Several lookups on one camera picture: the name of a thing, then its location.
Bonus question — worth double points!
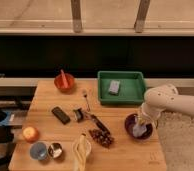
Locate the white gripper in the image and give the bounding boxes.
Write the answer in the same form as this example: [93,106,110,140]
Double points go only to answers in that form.
[136,103,161,125]

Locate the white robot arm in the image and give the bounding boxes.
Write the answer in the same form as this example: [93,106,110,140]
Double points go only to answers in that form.
[138,84,194,125]

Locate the small metal cup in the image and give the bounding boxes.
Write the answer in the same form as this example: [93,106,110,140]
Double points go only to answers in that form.
[48,143,63,159]

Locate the blue plastic cup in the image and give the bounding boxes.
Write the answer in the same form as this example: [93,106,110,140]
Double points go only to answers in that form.
[30,142,47,160]

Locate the purple bowl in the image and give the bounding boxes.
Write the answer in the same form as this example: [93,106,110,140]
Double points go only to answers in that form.
[124,113,155,140]

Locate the brown grape bunch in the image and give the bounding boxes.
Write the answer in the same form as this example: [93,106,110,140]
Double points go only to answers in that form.
[89,129,114,148]

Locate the green plastic tray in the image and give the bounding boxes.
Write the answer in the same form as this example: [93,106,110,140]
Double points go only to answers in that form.
[98,71,147,105]

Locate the blue sponge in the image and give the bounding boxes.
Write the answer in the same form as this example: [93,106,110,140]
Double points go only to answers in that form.
[109,80,120,95]

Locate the silver fork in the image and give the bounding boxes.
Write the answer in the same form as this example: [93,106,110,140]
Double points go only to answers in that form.
[82,90,91,112]

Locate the yellow banana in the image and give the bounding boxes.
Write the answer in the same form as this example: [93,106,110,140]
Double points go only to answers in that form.
[73,134,87,171]

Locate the black rectangular remote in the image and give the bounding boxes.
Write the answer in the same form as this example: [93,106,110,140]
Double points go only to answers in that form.
[52,107,70,124]

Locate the red spoon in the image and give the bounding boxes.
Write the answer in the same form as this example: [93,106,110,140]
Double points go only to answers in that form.
[61,69,69,88]

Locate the red bowl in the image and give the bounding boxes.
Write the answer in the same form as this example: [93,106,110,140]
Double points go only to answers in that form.
[54,73,75,93]

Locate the red yellow apple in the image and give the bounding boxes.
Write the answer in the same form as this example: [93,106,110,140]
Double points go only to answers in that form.
[23,127,39,142]

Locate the black handled knife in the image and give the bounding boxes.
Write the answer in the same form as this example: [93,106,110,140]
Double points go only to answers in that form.
[83,111,110,134]

